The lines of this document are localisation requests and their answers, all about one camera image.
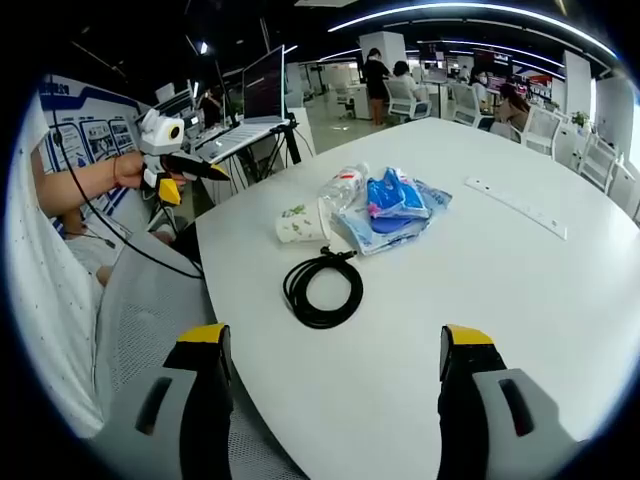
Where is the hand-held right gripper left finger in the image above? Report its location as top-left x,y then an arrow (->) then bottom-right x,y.
92,322 -> 234,480

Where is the white paper cup green print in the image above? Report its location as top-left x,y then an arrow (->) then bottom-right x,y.
274,196 -> 334,245

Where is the silver open laptop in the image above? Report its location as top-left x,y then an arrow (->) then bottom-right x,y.
192,44 -> 297,164

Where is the white ruler strip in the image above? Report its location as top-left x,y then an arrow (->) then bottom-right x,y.
464,175 -> 569,242

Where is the blue plastic bag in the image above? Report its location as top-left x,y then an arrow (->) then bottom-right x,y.
366,167 -> 432,235

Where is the person's white dotted shirt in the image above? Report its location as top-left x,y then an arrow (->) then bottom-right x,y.
6,93 -> 107,439

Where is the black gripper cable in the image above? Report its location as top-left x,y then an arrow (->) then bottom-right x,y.
51,74 -> 205,280

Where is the blue-white wall poster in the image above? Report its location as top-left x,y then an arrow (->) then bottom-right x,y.
38,73 -> 151,224

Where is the person's left hand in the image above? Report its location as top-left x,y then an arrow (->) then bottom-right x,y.
113,151 -> 151,191

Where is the clear blue-white plastic packet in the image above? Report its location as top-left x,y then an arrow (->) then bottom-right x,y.
331,178 -> 454,258

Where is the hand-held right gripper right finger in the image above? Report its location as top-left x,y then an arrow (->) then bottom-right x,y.
437,323 -> 591,480

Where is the clear plastic water bottle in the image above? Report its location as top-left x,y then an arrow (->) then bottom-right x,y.
318,161 -> 372,214

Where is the white table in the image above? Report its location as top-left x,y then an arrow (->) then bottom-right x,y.
194,117 -> 640,480

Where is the white office chair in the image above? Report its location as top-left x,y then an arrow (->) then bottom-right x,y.
576,131 -> 622,195
521,105 -> 565,160
451,82 -> 482,127
383,78 -> 433,123

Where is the grey mesh office chair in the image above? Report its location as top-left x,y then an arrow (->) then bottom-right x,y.
93,228 -> 306,480

